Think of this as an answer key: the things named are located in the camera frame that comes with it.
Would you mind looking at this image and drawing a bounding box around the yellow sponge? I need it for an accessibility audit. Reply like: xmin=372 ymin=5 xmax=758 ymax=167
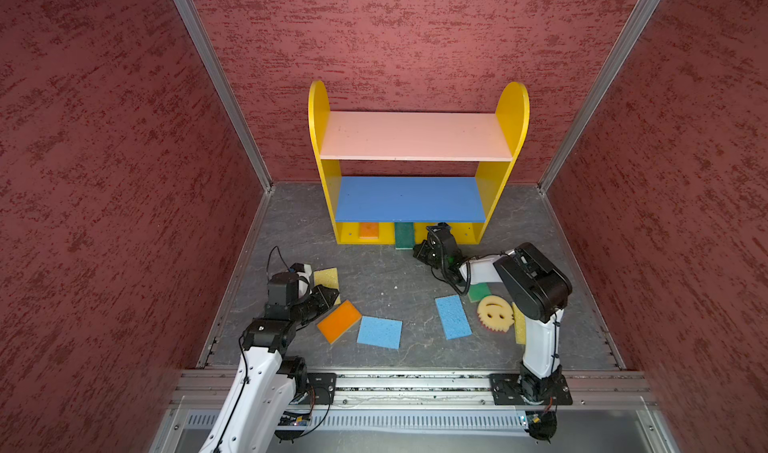
xmin=313 ymin=268 xmax=340 ymax=297

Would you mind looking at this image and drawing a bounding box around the orange sponge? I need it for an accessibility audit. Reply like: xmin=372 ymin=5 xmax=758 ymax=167
xmin=317 ymin=301 xmax=362 ymax=344

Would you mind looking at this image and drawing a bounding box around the dark green sponge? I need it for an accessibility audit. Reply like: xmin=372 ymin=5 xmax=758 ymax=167
xmin=394 ymin=222 xmax=415 ymax=250

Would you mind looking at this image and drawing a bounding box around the bright green sponge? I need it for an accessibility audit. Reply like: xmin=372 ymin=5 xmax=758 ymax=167
xmin=468 ymin=283 xmax=492 ymax=303

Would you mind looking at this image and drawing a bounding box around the tan orange-backed sponge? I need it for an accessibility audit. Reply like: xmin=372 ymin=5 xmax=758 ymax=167
xmin=358 ymin=222 xmax=380 ymax=240

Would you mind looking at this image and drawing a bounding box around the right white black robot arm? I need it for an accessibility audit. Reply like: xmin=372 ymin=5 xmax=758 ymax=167
xmin=413 ymin=223 xmax=573 ymax=405

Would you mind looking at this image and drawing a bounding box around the yellow sponge near right arm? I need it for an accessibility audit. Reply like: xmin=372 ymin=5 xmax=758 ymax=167
xmin=512 ymin=303 xmax=526 ymax=345

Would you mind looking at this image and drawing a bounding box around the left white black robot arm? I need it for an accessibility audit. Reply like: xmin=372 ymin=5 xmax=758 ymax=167
xmin=200 ymin=285 xmax=339 ymax=452

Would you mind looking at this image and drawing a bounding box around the yellow shelf with coloured boards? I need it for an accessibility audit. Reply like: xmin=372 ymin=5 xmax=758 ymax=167
xmin=308 ymin=80 xmax=530 ymax=245

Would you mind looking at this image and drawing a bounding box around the light blue sponge left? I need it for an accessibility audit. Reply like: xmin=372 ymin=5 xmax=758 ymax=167
xmin=357 ymin=316 xmax=403 ymax=350

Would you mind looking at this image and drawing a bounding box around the light blue sponge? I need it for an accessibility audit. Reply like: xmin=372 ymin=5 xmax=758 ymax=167
xmin=357 ymin=316 xmax=403 ymax=350
xmin=435 ymin=295 xmax=472 ymax=340

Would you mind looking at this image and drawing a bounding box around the light blue sponge right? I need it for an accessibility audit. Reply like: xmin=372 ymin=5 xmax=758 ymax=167
xmin=435 ymin=295 xmax=472 ymax=340

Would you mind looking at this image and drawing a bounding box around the round smiley face sponge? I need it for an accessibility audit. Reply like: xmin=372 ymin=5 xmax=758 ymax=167
xmin=477 ymin=295 xmax=514 ymax=333

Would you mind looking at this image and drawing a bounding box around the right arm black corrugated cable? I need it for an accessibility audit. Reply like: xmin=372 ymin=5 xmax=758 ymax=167
xmin=428 ymin=230 xmax=517 ymax=296

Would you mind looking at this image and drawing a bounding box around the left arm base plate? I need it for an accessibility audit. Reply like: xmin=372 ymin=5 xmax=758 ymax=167
xmin=289 ymin=372 xmax=338 ymax=407

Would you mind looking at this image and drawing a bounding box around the aluminium mounting rail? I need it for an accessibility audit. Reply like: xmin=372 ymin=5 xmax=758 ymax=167
xmin=170 ymin=368 xmax=658 ymax=411

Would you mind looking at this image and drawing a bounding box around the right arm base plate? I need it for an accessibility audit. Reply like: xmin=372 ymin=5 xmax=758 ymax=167
xmin=488 ymin=372 xmax=573 ymax=407

